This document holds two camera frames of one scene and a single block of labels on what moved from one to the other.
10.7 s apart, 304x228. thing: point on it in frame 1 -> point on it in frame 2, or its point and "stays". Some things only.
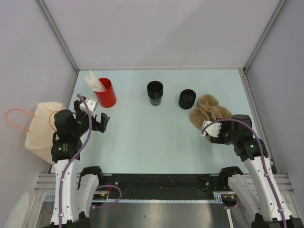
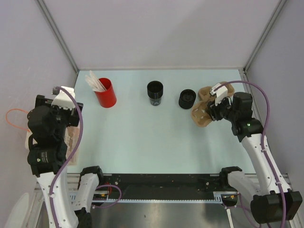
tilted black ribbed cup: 186,99 stays
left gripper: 100,126 -> 72,115
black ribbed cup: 155,92 stays
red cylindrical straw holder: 107,98 stays
